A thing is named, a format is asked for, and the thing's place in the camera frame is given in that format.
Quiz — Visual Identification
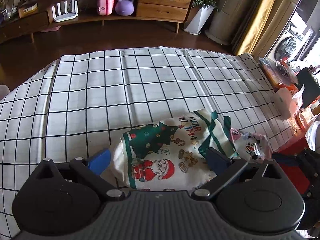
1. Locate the wooden TV cabinet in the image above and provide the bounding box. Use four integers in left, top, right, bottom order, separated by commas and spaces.
1, 0, 194, 42

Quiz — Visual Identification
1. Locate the yellow curtain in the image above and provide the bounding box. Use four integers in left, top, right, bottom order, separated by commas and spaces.
232, 0, 275, 55

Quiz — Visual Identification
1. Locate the checkered white tablecloth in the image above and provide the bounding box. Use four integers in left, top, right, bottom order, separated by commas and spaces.
1, 47, 293, 239

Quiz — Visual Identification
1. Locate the washing machine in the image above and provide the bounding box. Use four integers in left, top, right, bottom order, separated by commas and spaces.
266, 20, 314, 63

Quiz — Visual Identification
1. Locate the Christmas Santa cloth bag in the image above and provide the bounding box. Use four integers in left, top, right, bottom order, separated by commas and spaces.
110, 109, 238, 191

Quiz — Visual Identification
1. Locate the purple kettlebell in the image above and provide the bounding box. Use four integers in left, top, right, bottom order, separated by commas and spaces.
115, 0, 135, 16

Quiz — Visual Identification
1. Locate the printed small fabric pouch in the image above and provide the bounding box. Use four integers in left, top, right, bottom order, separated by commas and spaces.
231, 128, 272, 163

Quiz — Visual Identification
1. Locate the red cardboard box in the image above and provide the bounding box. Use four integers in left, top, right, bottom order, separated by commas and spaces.
272, 136, 310, 194

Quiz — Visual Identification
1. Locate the pink toy case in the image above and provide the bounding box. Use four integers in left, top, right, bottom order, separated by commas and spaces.
98, 0, 115, 15

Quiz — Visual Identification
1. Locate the white plant pot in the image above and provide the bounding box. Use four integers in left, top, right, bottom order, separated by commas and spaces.
184, 5, 215, 35

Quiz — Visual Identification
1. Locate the white wifi router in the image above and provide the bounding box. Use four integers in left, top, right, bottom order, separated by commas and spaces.
51, 0, 79, 23

